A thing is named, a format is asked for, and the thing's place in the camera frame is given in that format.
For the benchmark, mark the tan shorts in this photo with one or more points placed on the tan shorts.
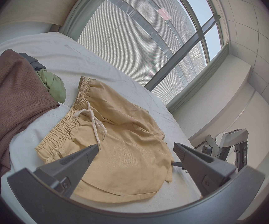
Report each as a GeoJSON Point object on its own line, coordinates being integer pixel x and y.
{"type": "Point", "coordinates": [125, 148]}

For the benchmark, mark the window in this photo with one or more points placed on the window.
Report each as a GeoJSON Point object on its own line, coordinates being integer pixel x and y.
{"type": "Point", "coordinates": [202, 28]}

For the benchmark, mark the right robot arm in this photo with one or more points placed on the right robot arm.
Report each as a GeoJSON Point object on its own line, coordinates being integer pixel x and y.
{"type": "Point", "coordinates": [232, 136]}

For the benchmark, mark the bed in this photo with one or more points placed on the bed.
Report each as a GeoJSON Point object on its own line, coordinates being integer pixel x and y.
{"type": "Point", "coordinates": [90, 62]}

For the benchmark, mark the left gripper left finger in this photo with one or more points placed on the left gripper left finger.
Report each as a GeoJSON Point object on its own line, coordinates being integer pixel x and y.
{"type": "Point", "coordinates": [73, 169]}

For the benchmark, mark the brown garment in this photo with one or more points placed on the brown garment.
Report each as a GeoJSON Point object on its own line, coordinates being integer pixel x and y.
{"type": "Point", "coordinates": [13, 97]}

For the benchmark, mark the dark grey garment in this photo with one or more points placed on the dark grey garment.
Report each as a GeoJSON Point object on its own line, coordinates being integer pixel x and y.
{"type": "Point", "coordinates": [35, 64]}

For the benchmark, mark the green garment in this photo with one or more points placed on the green garment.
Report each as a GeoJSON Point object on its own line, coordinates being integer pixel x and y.
{"type": "Point", "coordinates": [54, 85]}

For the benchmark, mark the grey-green curtain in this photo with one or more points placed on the grey-green curtain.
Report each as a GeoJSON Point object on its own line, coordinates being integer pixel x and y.
{"type": "Point", "coordinates": [83, 6]}

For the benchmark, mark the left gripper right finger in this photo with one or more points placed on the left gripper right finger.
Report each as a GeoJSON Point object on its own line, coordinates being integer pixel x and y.
{"type": "Point", "coordinates": [202, 171]}

